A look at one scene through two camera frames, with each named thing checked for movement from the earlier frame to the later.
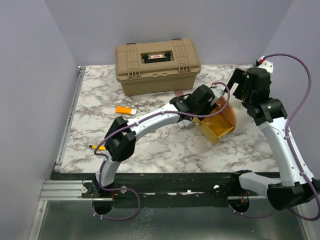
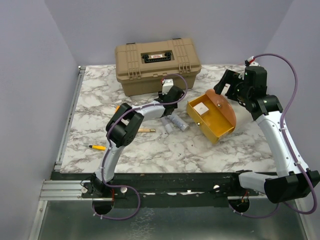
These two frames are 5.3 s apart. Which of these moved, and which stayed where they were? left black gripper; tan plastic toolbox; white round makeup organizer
Moved: left black gripper
Stayed: white round makeup organizer; tan plastic toolbox
